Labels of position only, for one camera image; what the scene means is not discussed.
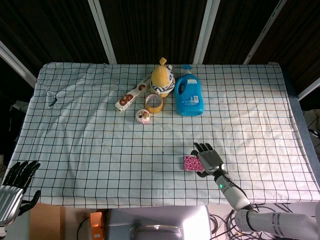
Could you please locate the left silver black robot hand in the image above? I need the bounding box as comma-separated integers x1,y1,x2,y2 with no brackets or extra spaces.
0,160,42,227

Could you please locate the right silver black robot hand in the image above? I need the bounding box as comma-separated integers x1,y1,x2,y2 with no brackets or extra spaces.
190,142,227,179

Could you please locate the blue detergent bottle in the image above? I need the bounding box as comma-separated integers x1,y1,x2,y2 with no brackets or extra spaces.
174,64,205,117

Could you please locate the yellow tape roll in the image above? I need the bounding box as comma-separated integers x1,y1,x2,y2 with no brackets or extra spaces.
144,93,165,114

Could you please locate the grey robot torso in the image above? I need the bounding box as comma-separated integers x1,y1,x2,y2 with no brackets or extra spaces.
106,204,213,240

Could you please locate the pink toy cake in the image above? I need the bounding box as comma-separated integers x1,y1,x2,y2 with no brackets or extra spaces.
135,109,152,125

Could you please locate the orange box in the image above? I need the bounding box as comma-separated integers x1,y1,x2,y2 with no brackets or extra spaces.
89,211,106,240

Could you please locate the yellow plush toy striped scarf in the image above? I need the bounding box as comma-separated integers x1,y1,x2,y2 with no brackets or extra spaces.
149,57,176,98

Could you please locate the white black checked tablecloth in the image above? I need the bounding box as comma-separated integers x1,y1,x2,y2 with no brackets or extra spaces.
5,61,314,207

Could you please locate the long cookie print box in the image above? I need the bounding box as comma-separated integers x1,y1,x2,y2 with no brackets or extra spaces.
114,76,152,113

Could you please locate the black cable bundle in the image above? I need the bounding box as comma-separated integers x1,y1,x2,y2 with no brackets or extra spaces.
209,202,278,240

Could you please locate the thin black cable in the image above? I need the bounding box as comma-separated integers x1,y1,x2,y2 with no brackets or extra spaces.
76,216,91,240

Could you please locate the white window frame bar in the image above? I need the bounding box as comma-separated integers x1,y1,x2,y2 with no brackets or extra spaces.
0,40,38,89
297,77,320,101
192,0,221,65
87,0,118,65
243,0,288,65

